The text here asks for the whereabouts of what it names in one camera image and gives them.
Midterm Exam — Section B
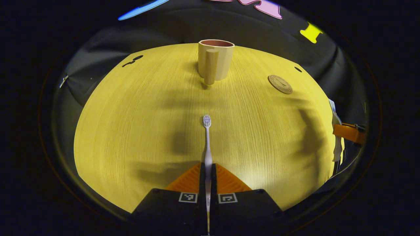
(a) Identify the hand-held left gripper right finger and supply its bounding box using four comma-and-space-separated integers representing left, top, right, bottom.
210, 163, 284, 236

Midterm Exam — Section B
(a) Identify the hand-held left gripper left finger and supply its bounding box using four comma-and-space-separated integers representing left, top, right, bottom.
130, 163, 208, 236

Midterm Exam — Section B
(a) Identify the white toothpaste tube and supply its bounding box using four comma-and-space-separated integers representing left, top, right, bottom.
329, 98, 344, 163

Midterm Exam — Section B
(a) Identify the white toothbrush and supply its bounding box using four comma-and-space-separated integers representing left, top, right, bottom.
202, 114, 213, 236

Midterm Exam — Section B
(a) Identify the round brown coaster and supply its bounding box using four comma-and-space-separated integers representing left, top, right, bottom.
268, 75, 293, 95

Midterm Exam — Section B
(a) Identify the beige cup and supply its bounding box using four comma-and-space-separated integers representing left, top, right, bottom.
198, 39, 235, 85

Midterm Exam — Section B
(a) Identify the wooden desktop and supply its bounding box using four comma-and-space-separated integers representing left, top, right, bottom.
73, 43, 345, 213

